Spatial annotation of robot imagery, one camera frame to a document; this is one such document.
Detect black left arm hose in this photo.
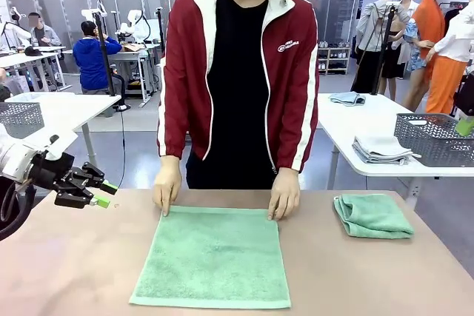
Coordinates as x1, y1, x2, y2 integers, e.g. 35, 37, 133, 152
0, 178, 38, 241

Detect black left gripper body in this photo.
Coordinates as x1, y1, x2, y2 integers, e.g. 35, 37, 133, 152
29, 151, 75, 194

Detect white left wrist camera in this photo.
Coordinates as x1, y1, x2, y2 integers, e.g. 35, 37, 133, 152
35, 131, 79, 161

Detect grey plastic lattice basket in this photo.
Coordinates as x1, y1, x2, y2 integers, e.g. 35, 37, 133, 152
0, 102, 45, 139
393, 112, 474, 168

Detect white flat tray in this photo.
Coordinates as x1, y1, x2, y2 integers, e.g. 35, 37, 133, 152
4, 93, 42, 104

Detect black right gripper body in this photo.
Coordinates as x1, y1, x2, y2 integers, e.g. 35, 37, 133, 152
453, 71, 474, 119

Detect person's left hand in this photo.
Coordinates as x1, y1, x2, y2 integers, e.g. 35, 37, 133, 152
267, 167, 301, 221

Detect green terry towel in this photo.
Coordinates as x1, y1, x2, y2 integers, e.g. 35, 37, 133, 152
333, 193, 415, 239
128, 204, 293, 310

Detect mannequin white top orange trousers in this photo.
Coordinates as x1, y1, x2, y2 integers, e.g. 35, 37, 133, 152
424, 0, 474, 115

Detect black tripod stand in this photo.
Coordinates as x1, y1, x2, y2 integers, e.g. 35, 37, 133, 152
92, 10, 131, 112

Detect person's right hand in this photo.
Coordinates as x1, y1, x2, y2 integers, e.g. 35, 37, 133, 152
153, 155, 183, 217

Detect person in maroon track jacket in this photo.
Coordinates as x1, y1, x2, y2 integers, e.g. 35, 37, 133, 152
156, 0, 320, 190

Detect person in blue hoodie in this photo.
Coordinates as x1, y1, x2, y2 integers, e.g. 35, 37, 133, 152
73, 20, 125, 95

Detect white metal work desk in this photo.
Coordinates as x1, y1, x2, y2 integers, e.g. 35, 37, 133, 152
107, 47, 162, 108

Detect person's left forearm maroon sleeve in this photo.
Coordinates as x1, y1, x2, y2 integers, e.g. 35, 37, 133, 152
276, 108, 319, 175

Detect black pole stand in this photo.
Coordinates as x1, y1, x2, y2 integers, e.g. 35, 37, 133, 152
154, 7, 167, 58

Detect mannequin orange vest tan cap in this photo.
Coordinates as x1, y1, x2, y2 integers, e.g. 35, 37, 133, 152
403, 0, 447, 113

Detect mannequin in grey shirt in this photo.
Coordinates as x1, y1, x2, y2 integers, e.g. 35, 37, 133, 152
350, 0, 412, 97

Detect figure in blue floral shirt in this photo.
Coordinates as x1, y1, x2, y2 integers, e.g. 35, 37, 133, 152
394, 0, 427, 84

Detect black tripod with white head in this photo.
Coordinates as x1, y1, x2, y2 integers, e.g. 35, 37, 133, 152
364, 1, 399, 95

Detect seated person grey jacket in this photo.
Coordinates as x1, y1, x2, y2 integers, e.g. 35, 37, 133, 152
27, 12, 62, 47

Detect white shoe shelf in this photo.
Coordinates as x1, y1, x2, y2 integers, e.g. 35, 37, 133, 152
317, 46, 352, 75

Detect pale grey folded towels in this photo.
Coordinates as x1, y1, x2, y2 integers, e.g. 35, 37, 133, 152
351, 134, 422, 166

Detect person's right forearm maroon sleeve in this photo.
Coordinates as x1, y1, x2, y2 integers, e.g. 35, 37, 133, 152
157, 101, 190, 158

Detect long white work table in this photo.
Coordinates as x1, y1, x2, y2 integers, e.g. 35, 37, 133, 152
0, 45, 70, 92

